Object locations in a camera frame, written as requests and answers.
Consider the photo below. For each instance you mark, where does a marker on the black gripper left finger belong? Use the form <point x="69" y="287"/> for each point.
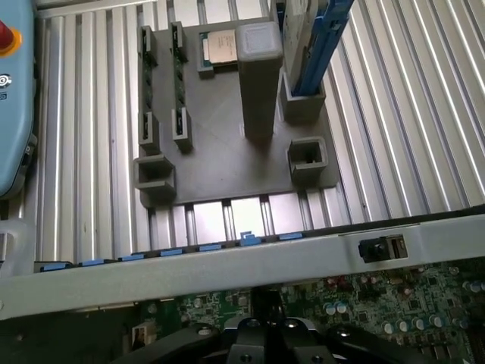
<point x="212" y="341"/>

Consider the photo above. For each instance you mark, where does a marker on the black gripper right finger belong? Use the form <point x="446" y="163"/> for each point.
<point x="326" y="343"/>

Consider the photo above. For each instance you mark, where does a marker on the green motherboard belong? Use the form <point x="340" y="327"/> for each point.
<point x="379" y="303"/>

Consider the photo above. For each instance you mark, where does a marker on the grey open PC case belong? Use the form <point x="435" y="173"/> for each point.
<point x="227" y="269"/>

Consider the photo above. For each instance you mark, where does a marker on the blue card retention latch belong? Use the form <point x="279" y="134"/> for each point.
<point x="249" y="239"/>

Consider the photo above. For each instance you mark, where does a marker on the grey printed parts rack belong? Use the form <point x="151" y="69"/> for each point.
<point x="223" y="163"/>

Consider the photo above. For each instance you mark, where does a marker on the green RAM stick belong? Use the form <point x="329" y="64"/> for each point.
<point x="179" y="81"/>

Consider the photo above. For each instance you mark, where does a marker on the CPU chip with metal lid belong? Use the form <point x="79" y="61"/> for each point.
<point x="221" y="45"/>

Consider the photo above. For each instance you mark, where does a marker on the light blue teach pendant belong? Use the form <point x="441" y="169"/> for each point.
<point x="15" y="106"/>

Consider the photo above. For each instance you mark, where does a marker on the black chassis switch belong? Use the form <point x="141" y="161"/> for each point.
<point x="379" y="249"/>

